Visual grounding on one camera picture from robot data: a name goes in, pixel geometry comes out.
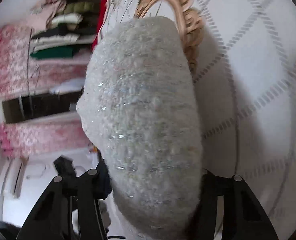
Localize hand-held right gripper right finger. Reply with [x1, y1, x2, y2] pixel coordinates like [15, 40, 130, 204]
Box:
[188, 169, 279, 240]

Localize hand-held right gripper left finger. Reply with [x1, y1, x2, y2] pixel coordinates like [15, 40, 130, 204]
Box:
[16, 169, 108, 240]

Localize white tweed jacket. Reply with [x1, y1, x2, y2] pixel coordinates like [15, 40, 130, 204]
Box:
[76, 16, 203, 240]

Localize clothes on rack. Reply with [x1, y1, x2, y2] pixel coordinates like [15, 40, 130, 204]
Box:
[30, 0, 102, 60]

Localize black cloth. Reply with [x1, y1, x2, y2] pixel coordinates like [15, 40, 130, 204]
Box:
[54, 156, 76, 178]

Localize white grid-patterned cloth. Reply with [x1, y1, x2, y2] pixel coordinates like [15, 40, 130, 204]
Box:
[98, 0, 296, 240]

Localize pink floral curtain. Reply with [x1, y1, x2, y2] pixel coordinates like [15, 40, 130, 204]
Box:
[0, 25, 93, 157]

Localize red floral blanket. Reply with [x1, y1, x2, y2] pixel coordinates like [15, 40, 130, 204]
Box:
[91, 0, 205, 80]

